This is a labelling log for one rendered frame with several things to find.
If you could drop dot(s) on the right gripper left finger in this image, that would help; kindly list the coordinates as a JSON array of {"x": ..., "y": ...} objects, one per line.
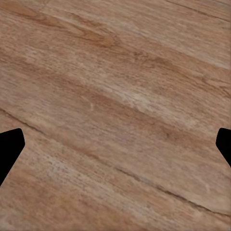
[{"x": 11, "y": 144}]

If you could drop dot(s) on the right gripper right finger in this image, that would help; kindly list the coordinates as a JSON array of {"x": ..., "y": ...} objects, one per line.
[{"x": 223, "y": 143}]

